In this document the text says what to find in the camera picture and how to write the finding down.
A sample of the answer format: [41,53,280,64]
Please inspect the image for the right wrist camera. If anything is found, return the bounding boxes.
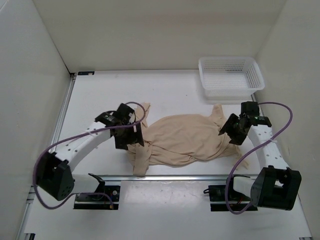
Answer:
[239,101,260,119]

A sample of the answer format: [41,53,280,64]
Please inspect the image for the white plastic basket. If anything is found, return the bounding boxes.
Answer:
[198,56,265,99]

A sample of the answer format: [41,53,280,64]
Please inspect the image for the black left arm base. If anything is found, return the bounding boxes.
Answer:
[73,173,121,211]

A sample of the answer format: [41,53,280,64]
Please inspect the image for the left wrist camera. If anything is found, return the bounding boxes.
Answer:
[113,103,136,125]

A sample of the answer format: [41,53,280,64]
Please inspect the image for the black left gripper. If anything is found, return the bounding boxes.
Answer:
[113,120,144,150]

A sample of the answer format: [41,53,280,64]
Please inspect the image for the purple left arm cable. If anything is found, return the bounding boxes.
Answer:
[33,101,148,210]

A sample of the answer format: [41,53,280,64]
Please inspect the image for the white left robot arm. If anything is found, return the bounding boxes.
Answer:
[32,102,146,202]

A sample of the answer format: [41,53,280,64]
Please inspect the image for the beige trousers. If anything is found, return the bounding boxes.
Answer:
[126,102,242,177]

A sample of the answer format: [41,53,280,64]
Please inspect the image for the aluminium table edge rail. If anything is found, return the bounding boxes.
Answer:
[39,174,236,183]

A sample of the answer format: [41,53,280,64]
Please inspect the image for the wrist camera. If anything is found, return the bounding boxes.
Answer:
[113,103,136,125]
[239,101,260,119]

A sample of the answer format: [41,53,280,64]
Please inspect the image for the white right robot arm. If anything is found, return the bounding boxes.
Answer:
[219,113,302,215]

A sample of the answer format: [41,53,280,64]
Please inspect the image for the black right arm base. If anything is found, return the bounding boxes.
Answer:
[203,184,250,215]

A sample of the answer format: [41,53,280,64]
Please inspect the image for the aluminium left side rail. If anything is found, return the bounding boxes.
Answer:
[24,72,76,206]

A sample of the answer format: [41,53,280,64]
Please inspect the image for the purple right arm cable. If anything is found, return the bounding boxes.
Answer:
[224,101,295,216]

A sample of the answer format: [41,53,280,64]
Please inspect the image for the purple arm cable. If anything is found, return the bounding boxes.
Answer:
[224,101,295,216]
[33,101,148,210]

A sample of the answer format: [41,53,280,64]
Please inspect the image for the aluminium right side rail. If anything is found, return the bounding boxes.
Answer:
[251,92,268,118]

